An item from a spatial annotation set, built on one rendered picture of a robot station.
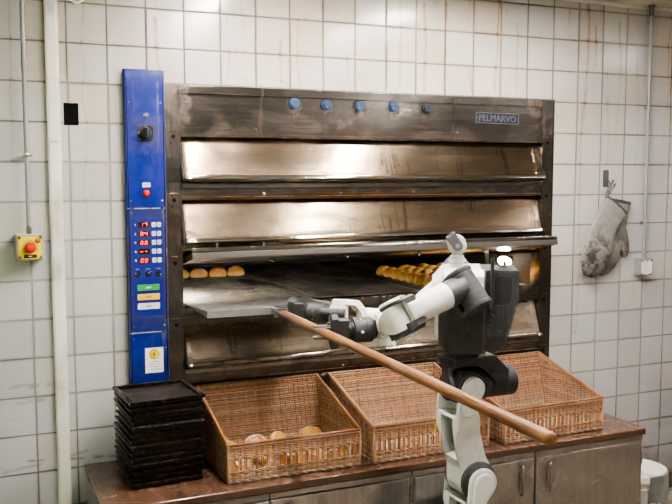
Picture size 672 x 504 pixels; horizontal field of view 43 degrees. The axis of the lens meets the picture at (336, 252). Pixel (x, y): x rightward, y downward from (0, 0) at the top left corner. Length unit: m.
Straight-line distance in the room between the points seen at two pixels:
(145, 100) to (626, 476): 2.69
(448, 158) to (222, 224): 1.14
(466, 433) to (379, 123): 1.50
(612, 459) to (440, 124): 1.71
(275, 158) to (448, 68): 0.95
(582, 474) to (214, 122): 2.22
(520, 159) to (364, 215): 0.88
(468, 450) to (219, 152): 1.57
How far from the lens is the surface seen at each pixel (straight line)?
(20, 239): 3.41
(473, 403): 2.05
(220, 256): 3.46
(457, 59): 4.10
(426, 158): 3.99
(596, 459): 4.07
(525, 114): 4.30
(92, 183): 3.50
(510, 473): 3.80
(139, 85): 3.51
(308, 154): 3.74
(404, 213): 3.94
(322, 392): 3.77
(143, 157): 3.50
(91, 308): 3.53
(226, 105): 3.64
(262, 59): 3.69
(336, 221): 3.78
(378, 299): 3.91
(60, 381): 3.56
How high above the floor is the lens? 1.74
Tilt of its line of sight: 5 degrees down
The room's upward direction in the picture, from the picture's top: straight up
